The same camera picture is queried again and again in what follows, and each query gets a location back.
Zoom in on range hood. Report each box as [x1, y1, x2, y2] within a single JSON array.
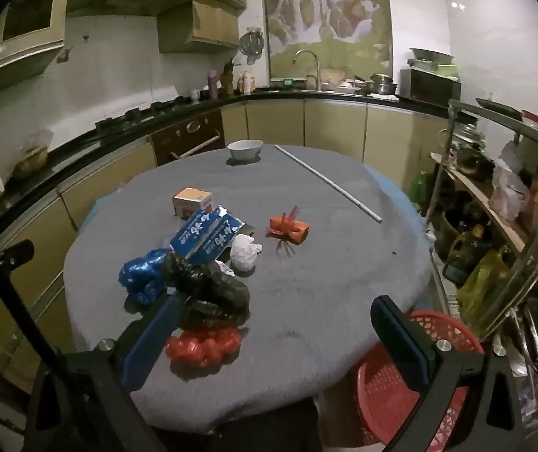
[[66, 0, 246, 55]]

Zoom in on black gas stove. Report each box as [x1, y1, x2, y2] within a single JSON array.
[[94, 96, 189, 133]]

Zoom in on glass door wall cabinet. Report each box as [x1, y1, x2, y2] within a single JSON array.
[[0, 0, 69, 76]]

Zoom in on small orange box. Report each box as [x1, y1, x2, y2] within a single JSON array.
[[172, 187, 214, 220]]

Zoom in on red plastic bag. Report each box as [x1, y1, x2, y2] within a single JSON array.
[[165, 327, 242, 368]]

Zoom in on metal pot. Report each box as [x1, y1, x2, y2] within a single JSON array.
[[369, 73, 398, 96]]

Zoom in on clear bag with brown food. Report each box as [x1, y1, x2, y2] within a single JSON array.
[[15, 129, 53, 177]]

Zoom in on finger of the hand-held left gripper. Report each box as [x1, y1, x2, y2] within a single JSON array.
[[0, 239, 35, 267]]

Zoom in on waterfall wall poster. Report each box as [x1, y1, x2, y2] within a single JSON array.
[[262, 0, 394, 81]]

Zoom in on long white rod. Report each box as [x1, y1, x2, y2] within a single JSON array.
[[274, 144, 383, 223]]

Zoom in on microwave oven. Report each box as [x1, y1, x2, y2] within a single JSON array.
[[399, 68, 462, 103]]

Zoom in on white paper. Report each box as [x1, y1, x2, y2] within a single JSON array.
[[230, 234, 263, 272]]

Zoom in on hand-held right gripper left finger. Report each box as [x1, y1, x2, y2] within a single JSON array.
[[26, 292, 185, 452]]

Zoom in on steel pot with lid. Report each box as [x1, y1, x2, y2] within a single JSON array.
[[452, 125, 486, 151]]

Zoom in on metal faucet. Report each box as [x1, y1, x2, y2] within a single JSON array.
[[292, 49, 321, 90]]

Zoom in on stacked metal basins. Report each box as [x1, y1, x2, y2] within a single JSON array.
[[407, 47, 458, 69]]

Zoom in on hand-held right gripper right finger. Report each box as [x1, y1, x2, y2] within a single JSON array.
[[371, 295, 528, 452]]

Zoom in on orange packet with red strings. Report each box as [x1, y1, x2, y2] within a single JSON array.
[[265, 205, 309, 257]]

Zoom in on hanging metal strainer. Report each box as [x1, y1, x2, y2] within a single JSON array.
[[239, 28, 266, 64]]

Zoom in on blue table cloth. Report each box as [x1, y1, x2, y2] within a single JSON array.
[[81, 164, 432, 246]]

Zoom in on green bottle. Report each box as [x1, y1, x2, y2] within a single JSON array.
[[410, 172, 432, 212]]

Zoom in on black kitchen countertop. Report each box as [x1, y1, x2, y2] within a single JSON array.
[[0, 87, 479, 227]]

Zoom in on round grey-covered table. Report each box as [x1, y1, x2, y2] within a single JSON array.
[[63, 145, 432, 434]]

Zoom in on metal shelf rack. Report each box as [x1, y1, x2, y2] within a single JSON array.
[[426, 98, 538, 452]]

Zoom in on bottles on counter corner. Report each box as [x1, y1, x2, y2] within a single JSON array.
[[221, 60, 236, 95]]

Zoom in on blue plastic bag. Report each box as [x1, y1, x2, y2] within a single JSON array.
[[119, 249, 173, 307]]

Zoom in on red plastic basket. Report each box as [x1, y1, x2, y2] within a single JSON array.
[[356, 310, 486, 448]]

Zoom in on built-in oven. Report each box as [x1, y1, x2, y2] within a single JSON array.
[[150, 109, 226, 166]]

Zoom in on white plastic bag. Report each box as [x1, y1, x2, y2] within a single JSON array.
[[489, 141, 533, 222]]

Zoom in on black cable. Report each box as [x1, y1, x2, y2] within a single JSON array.
[[0, 221, 86, 452]]

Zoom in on black plastic bag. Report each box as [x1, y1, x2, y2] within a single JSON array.
[[165, 253, 251, 330]]

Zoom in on dark oil bottle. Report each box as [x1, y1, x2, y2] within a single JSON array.
[[443, 226, 486, 286]]

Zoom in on yellow plastic bag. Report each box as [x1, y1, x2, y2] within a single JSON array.
[[457, 249, 509, 325]]

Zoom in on white bowl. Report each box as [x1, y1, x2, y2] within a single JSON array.
[[227, 139, 264, 163]]

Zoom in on black frying pan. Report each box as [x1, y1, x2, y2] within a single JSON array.
[[476, 98, 519, 114]]

